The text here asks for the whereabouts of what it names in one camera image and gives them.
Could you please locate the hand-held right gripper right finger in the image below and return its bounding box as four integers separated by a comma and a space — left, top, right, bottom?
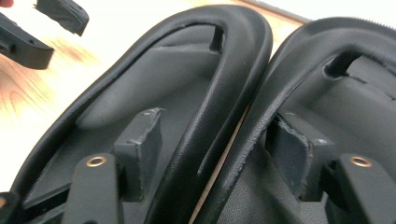
265, 108, 338, 202

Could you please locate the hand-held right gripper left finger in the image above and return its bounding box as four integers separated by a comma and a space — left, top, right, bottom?
113, 106, 165, 203

